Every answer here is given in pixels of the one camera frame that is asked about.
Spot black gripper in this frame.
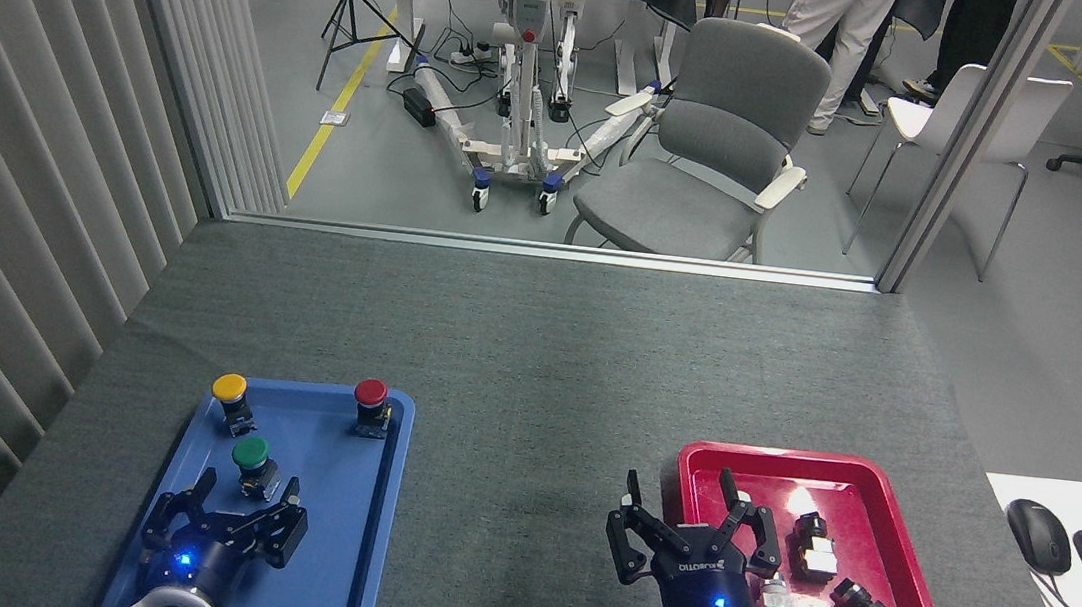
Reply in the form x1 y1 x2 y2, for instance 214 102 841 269
597 456 792 607
134 461 314 607

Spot white wheeled stand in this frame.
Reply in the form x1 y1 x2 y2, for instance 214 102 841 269
399 0 679 231

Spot black computer mouse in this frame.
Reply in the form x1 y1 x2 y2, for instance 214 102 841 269
999 496 1079 578

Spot green push button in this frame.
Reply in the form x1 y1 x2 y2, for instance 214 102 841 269
226 433 286 503

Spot person in pale trousers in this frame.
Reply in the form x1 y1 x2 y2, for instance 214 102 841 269
775 0 908 143

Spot red push button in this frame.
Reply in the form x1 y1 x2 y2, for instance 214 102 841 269
348 376 396 441

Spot black power adapter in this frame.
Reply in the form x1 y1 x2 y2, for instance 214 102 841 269
399 86 440 128

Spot white power strip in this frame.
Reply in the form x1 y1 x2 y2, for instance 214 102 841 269
449 41 499 70

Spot grey armchair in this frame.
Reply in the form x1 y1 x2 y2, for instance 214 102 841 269
562 4 838 271

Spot white chair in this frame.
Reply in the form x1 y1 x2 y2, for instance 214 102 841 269
838 52 1076 290

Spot silver post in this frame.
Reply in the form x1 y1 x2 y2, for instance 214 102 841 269
874 0 1072 310

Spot black tripod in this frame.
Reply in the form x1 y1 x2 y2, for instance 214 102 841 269
315 0 428 102

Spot red plastic tray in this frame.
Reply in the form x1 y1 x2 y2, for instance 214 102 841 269
660 437 995 607

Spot blue plastic tray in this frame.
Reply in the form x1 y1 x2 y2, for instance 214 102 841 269
99 360 419 607

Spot yellow push button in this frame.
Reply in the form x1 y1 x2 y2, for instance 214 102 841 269
205 371 263 440

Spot person in dark trousers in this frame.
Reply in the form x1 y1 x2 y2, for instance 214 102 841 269
899 0 1018 114

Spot black white switch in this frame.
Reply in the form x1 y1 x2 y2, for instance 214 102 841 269
787 509 845 585

